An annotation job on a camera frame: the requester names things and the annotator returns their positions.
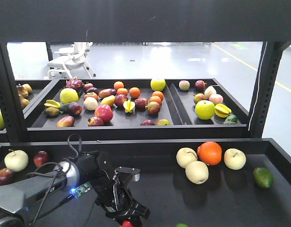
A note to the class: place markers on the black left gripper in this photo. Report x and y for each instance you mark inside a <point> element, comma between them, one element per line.
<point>113,195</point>

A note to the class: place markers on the red cherry tomato bunch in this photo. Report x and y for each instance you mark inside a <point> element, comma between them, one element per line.
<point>126,223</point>

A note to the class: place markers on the green avocado front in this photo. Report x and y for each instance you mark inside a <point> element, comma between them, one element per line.
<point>181,225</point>

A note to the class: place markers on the green avocado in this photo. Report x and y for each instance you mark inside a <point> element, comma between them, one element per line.
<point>181,225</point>
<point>263,177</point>

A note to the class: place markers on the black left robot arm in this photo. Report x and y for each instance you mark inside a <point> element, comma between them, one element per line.
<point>21,202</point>

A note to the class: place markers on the black wood fruit display stand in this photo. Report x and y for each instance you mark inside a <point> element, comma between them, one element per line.
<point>228,199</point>

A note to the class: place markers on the orange fruit near tray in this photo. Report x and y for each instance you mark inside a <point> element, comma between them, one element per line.
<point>210,153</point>

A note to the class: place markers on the yellow star fruit centre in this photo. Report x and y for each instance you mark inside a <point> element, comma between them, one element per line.
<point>129,106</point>

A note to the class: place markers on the yellow star fruit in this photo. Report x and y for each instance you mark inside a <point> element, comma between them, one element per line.
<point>129,106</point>
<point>222,110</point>

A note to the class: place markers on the yellow star fruit right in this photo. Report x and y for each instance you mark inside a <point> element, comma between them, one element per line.
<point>222,110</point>

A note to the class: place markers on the pale yellow pear front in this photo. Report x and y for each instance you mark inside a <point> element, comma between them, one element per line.
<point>197,172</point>

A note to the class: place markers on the pale yellow pear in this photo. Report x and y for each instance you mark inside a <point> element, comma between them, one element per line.
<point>185,155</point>
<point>234,159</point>
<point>197,172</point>

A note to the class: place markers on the pale yellow pear left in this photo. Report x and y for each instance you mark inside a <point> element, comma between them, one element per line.
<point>185,155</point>

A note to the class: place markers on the dark red apple left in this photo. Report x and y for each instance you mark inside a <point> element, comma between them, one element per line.
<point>41,158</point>

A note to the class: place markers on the big red apple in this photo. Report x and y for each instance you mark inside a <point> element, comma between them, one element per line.
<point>104,112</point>

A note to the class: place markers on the pale yellow pear right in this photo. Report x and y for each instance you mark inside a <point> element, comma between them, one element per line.
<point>234,159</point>

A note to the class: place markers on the pale apple near left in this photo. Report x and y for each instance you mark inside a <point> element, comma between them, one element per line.
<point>16,160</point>

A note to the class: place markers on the dark red apple corner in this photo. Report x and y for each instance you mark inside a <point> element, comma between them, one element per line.
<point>6,176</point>

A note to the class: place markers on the large green apple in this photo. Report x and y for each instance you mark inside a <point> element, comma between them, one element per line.
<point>205,110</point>

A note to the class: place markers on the yellow green pomelo rear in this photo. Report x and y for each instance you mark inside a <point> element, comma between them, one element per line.
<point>157,84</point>

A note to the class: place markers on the yellow green pomelo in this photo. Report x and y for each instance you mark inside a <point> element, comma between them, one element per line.
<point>68,95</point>
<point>157,84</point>

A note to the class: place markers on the yellow green pomelo left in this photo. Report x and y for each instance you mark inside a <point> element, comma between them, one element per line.
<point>68,95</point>

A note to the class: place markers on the green avocado right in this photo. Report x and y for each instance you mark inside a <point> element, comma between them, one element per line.
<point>263,177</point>

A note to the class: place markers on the white office chair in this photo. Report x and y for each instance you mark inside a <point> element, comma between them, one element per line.
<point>71,58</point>

